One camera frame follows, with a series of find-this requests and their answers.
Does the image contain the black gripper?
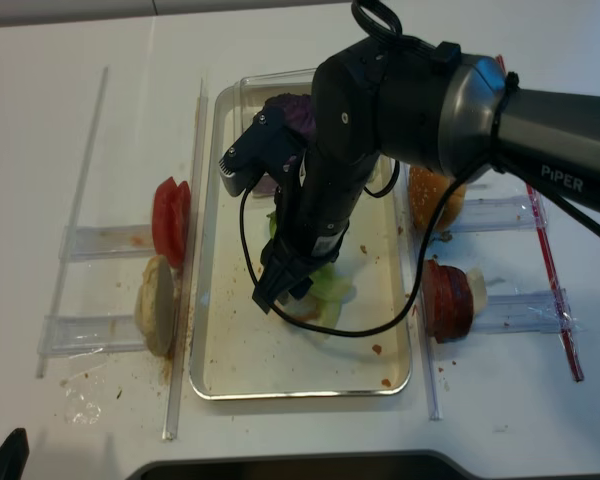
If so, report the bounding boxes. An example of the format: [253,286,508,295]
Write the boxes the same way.
[252,238,338,314]

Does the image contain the green lettuce leaves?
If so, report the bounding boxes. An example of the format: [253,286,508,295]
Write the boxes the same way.
[265,210,357,344]

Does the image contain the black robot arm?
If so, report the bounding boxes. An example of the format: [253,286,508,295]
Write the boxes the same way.
[224,39,600,310]

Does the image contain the front tomato slice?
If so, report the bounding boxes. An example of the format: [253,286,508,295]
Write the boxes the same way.
[152,177,179,268]

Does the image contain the tomato slice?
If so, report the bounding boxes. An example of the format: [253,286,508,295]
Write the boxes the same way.
[174,181,191,267]
[152,177,179,268]

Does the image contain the rear tomato slice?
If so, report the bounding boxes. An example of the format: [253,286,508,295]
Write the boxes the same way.
[174,181,191,267]

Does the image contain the sliced dark meat patties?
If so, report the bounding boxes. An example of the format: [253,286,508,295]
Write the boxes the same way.
[421,259,474,344]

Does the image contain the white cheese slice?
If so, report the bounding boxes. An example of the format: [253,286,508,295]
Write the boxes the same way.
[466,267,487,316]

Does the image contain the bun bottom on tray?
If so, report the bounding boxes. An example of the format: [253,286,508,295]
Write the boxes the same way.
[283,297,322,323]

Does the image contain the silver metal tray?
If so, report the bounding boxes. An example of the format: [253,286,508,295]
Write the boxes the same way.
[189,85,412,400]

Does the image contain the upright bun half left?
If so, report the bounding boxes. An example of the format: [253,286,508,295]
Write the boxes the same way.
[134,255,175,357]

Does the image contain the sesame bun top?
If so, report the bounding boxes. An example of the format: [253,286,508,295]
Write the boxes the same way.
[408,166,451,232]

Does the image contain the purple cabbage leaves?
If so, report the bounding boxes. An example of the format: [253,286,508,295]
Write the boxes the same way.
[257,93,319,194]

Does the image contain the plain bun half right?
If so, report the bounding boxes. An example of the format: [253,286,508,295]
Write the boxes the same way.
[435,185,466,232]

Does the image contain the clear plastic container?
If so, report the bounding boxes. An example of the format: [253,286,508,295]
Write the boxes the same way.
[232,68,381,199]

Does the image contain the clear holder upper left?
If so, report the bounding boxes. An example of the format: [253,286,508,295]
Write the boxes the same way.
[58,225,155,262]

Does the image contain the clear holder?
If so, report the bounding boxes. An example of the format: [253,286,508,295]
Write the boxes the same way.
[38,315,146,357]
[58,225,155,262]
[449,195,547,233]
[470,290,574,334]

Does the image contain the dark base bottom edge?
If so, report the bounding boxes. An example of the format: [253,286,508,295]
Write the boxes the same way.
[132,453,475,480]

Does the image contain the clear holder lower left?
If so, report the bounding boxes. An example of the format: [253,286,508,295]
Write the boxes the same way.
[38,315,146,357]

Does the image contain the clear holder upper right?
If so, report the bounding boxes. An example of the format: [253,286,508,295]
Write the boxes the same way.
[449,195,547,233]

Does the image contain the clear holder lower right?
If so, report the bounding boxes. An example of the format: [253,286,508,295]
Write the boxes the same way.
[470,290,574,334]

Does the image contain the red plastic strip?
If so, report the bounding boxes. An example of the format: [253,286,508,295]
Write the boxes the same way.
[495,53,585,384]

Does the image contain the black object bottom left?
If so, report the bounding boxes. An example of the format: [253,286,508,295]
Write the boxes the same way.
[0,428,30,480]

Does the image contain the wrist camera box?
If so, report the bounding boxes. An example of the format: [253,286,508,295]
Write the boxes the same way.
[219,107,307,197]

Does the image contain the clear rail left of tray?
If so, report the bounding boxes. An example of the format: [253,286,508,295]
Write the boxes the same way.
[162,77,209,442]

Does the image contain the clear rail of tray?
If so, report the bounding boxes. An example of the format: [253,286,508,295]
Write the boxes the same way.
[162,77,209,442]
[393,164,443,421]

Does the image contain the clear rail right of tray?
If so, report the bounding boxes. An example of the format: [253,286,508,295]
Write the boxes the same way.
[393,164,443,421]

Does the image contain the clear far left rail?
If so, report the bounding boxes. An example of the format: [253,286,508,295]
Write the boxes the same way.
[35,65,110,379]

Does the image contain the black cable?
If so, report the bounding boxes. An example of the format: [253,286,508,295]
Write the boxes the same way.
[239,0,600,339]

